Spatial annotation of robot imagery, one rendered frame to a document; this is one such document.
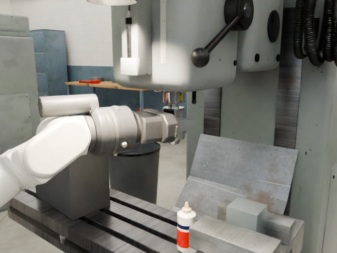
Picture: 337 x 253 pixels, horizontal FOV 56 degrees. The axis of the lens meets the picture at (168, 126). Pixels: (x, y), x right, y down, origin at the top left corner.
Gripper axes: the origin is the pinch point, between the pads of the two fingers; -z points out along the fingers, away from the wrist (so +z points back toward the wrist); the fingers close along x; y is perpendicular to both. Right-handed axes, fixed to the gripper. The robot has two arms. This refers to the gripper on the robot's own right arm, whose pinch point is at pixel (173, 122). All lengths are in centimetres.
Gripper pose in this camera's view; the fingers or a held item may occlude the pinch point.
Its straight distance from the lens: 66.4
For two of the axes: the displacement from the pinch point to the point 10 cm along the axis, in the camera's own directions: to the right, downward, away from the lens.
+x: -5.5, -1.8, 8.2
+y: -0.1, 9.8, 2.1
